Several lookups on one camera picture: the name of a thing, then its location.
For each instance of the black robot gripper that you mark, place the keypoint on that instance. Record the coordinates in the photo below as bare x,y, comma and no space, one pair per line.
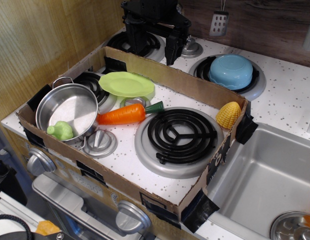
160,17

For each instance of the green toy broccoli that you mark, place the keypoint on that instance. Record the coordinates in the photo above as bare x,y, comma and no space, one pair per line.
61,130

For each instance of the silver metal pan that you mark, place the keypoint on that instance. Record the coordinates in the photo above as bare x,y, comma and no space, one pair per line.
72,103

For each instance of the back left black burner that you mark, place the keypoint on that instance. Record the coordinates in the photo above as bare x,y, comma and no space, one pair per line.
154,50

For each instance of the black burner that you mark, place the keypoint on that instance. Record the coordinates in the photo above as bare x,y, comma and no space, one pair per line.
177,143
258,82
106,101
154,50

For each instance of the silver stovetop knob back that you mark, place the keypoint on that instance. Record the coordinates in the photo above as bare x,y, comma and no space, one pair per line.
192,49

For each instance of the silver stovetop knob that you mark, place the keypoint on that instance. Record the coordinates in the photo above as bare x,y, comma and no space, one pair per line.
100,144
145,102
192,49

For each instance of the brown cardboard fence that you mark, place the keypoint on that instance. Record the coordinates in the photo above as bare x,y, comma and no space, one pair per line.
122,170

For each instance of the light green plastic plate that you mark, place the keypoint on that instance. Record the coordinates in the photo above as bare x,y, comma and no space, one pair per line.
126,84

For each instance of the back right black burner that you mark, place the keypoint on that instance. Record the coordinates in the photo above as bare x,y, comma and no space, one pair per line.
258,82

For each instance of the silver hanging grater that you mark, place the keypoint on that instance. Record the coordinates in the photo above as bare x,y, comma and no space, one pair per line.
219,22

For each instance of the silver stovetop knob middle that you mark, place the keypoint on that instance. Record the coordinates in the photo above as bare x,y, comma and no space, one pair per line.
145,102

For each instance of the orange toy carrot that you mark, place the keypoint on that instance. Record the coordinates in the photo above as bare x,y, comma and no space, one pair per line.
129,114

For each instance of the front left black burner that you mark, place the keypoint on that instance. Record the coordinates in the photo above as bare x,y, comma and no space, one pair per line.
106,101

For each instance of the blue plastic bowl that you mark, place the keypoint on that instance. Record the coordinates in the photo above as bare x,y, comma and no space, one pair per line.
231,71

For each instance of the yellow toy corn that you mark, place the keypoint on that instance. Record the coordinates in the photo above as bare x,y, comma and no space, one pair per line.
228,115

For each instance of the front right black burner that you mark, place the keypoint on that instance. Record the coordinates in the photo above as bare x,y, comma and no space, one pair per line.
177,143

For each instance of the silver stovetop knob front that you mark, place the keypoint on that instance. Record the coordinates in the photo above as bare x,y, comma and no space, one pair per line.
100,144

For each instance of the silver oven knob left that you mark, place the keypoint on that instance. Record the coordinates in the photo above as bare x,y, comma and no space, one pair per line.
39,163

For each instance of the silver oven knob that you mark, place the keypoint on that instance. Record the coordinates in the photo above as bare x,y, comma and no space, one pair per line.
39,163
130,219

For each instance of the silver toy sink basin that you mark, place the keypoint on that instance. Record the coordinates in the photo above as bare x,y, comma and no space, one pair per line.
261,179

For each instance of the silver oven knob right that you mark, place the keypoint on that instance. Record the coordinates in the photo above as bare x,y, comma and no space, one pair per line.
130,219

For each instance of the orange object bottom left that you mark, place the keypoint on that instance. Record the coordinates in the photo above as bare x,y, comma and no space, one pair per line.
46,228

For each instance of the silver sink drain strainer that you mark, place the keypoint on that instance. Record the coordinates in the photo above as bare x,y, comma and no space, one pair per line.
290,225

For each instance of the silver oven door handle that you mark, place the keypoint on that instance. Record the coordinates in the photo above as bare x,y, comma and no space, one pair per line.
81,215

